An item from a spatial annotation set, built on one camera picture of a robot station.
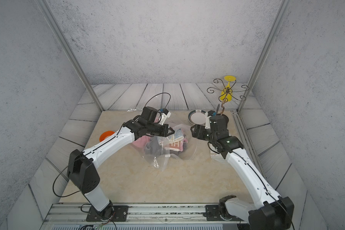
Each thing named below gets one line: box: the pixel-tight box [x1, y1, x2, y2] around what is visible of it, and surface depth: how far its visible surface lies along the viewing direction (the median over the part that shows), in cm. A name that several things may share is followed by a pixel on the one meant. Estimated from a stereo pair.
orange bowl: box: [99, 130, 115, 143], surface depth 103 cm
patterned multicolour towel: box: [163, 128, 184, 152], surface depth 89 cm
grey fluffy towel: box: [144, 135, 162, 157], surface depth 86 cm
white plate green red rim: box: [187, 109, 207, 126], surface depth 121 cm
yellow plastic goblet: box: [219, 75, 237, 102], surface depth 91 cm
